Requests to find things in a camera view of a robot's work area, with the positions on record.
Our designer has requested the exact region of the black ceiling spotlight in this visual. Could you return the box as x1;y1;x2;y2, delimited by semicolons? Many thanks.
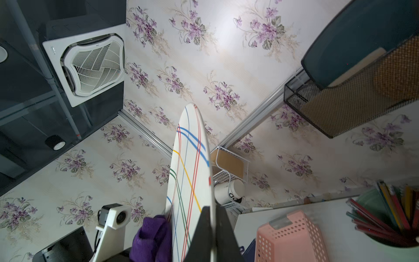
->
45;135;66;151

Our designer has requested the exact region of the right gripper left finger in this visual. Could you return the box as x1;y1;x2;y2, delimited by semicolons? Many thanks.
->
184;206;211;262

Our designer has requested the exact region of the round woven coaster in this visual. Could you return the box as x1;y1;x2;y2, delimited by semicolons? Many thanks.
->
373;36;419;101

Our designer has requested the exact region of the mint green pencil cup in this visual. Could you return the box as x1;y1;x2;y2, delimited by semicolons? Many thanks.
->
356;189;419;262

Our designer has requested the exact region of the pink perforated plastic basket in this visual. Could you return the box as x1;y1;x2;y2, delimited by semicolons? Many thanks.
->
255;210;329;262

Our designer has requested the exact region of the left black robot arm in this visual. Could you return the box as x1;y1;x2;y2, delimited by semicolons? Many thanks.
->
32;227;95;262

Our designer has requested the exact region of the teal plate in organizer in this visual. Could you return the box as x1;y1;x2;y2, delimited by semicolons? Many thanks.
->
301;0;419;87

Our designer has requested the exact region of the navy blue book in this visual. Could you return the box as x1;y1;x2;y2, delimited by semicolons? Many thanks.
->
243;239;256;262

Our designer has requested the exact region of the black mesh wall organizer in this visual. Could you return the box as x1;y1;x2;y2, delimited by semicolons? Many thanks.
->
284;33;419;138

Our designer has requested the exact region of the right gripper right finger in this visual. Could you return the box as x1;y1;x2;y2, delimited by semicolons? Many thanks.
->
216;205;244;262

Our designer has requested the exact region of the white ceiling air vent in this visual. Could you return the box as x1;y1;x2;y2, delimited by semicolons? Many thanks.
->
43;24;125;108

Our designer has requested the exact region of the purple knitted cloth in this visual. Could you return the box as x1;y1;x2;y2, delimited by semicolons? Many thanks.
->
129;215;172;262

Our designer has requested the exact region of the plaid round plate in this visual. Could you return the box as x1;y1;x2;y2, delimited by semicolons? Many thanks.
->
165;103;216;262

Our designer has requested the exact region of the brown cardboard box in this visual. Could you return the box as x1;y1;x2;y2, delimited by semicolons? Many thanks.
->
211;149;244;179

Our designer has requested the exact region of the bundle of coloured pencils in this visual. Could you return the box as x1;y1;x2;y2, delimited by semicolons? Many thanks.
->
346;180;419;248

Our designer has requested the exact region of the white wire wall basket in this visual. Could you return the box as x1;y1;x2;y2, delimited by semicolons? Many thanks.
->
213;146;249;215

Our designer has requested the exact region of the white mug with black print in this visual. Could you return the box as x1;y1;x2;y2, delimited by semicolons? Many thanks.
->
215;179;245;205

